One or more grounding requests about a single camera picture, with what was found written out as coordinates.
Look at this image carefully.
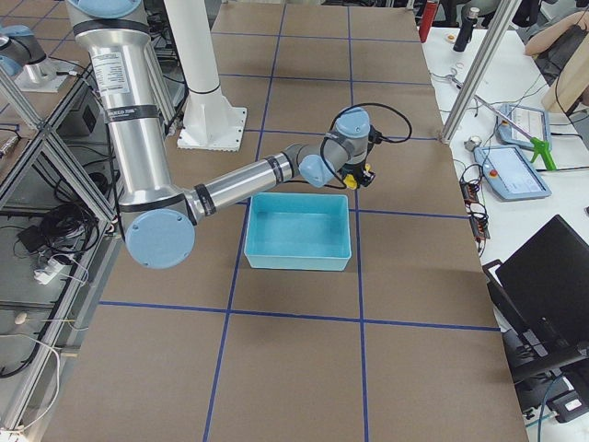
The near teach pendant tablet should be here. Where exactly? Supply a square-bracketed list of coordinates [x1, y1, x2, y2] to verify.
[473, 145, 552, 202]

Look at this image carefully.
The black laptop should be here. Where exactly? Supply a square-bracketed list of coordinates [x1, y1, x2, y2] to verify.
[496, 215, 588, 349]

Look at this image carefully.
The far teach pendant tablet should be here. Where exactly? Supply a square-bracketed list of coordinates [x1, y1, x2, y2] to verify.
[496, 103, 551, 151]

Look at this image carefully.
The seated person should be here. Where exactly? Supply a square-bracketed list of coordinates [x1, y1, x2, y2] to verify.
[525, 12, 588, 56]

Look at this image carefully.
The light blue plastic bin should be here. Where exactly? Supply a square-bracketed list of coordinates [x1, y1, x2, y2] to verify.
[244, 192, 352, 272]

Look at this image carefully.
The aluminium frame post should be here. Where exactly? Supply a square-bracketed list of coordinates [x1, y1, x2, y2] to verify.
[440, 0, 521, 144]

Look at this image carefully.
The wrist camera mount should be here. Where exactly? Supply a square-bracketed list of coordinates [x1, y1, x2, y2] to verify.
[368, 127, 384, 149]

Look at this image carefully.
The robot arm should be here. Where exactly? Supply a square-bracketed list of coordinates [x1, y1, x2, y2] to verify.
[67, 1, 375, 269]
[1, 25, 65, 93]

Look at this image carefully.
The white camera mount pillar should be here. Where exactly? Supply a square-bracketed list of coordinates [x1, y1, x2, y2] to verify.
[165, 0, 248, 151]

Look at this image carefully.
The black bottle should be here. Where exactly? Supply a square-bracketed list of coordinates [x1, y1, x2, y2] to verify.
[453, 7, 479, 52]

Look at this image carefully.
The red cylinder bottle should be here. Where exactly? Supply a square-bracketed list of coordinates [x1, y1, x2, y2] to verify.
[419, 0, 439, 43]

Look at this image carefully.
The yellow beetle toy car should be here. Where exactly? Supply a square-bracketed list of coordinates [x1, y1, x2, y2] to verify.
[342, 174, 360, 190]

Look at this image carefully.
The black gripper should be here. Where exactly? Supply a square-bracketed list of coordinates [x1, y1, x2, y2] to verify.
[341, 160, 375, 187]

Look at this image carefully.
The green handled reacher grabber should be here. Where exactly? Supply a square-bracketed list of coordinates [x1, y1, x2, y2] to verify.
[465, 94, 557, 171]

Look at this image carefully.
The teach pendant tablet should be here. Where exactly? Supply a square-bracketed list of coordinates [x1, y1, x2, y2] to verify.
[473, 145, 552, 202]
[496, 103, 551, 151]

